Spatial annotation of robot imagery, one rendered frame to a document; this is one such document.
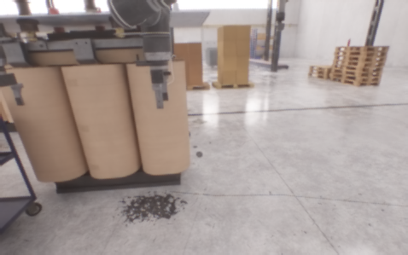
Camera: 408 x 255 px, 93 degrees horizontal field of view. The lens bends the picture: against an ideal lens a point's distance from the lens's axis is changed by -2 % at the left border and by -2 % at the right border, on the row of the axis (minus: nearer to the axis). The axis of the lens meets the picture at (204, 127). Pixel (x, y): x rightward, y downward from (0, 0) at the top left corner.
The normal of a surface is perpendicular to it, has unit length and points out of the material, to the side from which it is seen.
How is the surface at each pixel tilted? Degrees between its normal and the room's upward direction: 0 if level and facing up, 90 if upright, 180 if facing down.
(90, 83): 90
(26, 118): 90
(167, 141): 90
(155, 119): 90
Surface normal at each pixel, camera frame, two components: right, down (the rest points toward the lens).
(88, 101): 0.12, 0.37
